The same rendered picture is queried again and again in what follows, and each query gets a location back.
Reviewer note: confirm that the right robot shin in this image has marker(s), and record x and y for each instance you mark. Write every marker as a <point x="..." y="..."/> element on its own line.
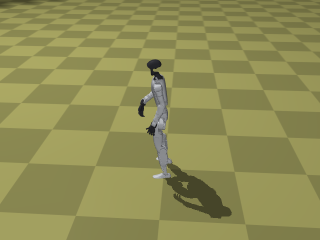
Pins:
<point x="165" y="143"/>

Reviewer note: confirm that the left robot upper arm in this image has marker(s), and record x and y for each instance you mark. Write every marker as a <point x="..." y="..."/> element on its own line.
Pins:
<point x="158" y="89"/>

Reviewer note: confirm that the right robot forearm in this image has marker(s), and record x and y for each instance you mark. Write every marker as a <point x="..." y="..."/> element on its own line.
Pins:
<point x="148" y="97"/>

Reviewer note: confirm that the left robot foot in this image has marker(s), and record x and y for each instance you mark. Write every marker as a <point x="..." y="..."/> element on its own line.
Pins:
<point x="161" y="176"/>

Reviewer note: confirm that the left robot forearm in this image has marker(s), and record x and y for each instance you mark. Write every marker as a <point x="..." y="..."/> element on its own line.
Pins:
<point x="158" y="115"/>

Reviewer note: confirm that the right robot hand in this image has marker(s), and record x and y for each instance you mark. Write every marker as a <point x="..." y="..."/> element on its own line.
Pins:
<point x="141" y="108"/>

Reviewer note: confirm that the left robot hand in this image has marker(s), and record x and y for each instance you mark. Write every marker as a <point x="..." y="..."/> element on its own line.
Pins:
<point x="151" y="129"/>

